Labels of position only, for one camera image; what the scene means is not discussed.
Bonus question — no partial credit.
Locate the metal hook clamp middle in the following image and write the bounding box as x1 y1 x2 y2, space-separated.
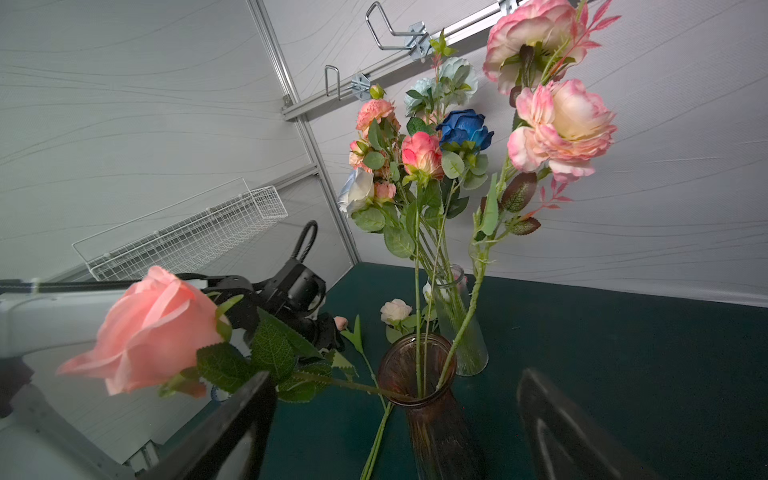
364 1 432 59

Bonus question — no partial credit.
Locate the white wire basket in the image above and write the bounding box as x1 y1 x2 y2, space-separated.
72 178 288 281

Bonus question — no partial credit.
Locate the pale blue flower stem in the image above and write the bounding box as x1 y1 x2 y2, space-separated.
405 31 479 123

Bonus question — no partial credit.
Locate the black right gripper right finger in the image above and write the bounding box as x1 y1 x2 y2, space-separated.
517 368 660 480

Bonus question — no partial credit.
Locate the red ribbed glass vase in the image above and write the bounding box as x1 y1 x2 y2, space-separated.
377 334 487 479

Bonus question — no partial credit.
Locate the large light pink rose stem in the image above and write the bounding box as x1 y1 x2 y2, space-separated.
57 266 387 403

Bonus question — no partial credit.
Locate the white rose stem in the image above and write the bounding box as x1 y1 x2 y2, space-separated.
337 169 385 233

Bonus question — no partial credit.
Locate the peach multi-bloom rose stem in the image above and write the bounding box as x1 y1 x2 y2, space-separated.
349 140 396 203

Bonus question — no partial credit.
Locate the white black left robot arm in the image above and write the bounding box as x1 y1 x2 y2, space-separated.
1 221 343 479

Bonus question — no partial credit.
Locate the dark blue rose stem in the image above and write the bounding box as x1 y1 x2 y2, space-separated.
423 109 494 377

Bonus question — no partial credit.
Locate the pink rose stem with bud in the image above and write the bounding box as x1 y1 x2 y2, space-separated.
446 1 619 361

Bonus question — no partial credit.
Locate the aluminium crossbar rail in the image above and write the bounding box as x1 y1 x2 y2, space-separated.
282 1 525 121

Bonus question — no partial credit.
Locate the metal hook clamp left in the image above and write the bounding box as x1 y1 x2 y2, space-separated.
323 64 372 101

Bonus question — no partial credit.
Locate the cream rose stem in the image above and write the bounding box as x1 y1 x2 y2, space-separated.
360 299 414 480

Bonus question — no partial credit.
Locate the clear glass vase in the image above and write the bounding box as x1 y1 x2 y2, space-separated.
428 263 490 378

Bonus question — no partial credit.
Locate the deep pink red rose stem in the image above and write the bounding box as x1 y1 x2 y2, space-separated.
402 131 441 398

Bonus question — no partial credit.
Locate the metal hook clamp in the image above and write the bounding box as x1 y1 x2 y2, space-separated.
323 64 372 101
364 1 432 59

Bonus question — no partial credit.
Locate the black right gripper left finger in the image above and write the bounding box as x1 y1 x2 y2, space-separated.
140 371 277 479

